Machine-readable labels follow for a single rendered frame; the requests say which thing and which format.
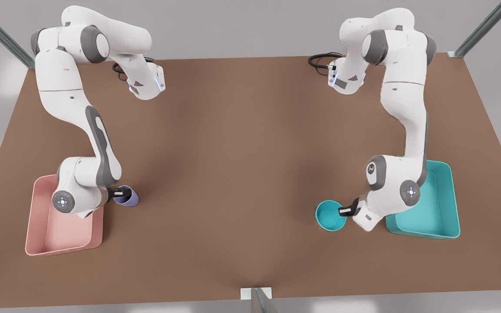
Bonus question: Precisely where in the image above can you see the lavender cup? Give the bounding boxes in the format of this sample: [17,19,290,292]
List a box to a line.
[114,186,139,207]

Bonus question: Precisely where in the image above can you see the teal bowl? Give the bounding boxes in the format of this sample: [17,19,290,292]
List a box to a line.
[315,200,347,232]

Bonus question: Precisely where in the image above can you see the pink box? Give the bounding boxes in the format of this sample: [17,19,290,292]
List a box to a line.
[25,174,104,256]

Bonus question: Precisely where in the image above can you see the teal box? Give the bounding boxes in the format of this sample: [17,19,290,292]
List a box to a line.
[385,160,461,240]

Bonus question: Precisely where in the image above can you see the black cable loop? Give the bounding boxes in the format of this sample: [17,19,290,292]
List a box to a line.
[112,57,155,82]
[308,52,345,77]

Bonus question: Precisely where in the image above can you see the silver frame post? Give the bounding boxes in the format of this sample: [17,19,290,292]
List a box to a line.
[448,0,501,59]
[240,287,278,313]
[0,3,35,69]

